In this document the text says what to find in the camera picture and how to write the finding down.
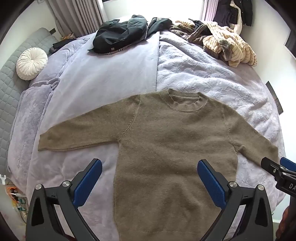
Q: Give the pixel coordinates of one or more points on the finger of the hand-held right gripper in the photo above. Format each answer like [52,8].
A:
[288,163]
[269,165]

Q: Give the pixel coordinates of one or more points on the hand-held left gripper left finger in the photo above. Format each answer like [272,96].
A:
[89,180]

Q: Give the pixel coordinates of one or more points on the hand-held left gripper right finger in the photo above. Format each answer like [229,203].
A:
[211,183]

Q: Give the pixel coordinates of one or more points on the olive brown knit sweater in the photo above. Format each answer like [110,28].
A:
[171,150]

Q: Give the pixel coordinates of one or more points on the person's right forearm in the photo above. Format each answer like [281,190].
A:
[289,222]

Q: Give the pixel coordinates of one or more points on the dark hanging clothes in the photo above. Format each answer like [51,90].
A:
[229,11]

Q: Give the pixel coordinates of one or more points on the black bar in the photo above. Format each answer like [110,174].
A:
[275,97]

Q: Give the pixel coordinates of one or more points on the white power strip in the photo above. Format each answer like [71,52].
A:
[20,206]

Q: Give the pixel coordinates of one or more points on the lilac smooth fleece blanket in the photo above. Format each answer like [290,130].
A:
[104,74]

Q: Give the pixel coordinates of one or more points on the lilac embossed floral blanket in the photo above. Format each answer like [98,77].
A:
[208,74]

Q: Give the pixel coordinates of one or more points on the grey quilted headboard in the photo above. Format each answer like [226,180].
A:
[9,92]

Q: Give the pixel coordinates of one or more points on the beige striped fleece garment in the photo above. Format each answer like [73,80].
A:
[231,44]

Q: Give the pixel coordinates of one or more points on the round white pleated cushion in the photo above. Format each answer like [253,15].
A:
[31,63]

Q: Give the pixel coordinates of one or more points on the small black cloth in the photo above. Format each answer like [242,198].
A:
[61,44]

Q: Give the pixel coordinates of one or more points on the black jacket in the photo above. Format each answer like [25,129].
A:
[120,34]

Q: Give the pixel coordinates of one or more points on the brown knit garment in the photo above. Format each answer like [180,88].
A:
[196,32]

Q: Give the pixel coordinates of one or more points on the grey pleated curtain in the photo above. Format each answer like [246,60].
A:
[76,16]

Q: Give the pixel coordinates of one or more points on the lilac curtain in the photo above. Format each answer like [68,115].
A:
[209,9]

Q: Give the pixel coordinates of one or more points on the dark green garment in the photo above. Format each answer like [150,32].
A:
[159,24]

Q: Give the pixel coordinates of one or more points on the black wall screen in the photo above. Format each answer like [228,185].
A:
[291,44]

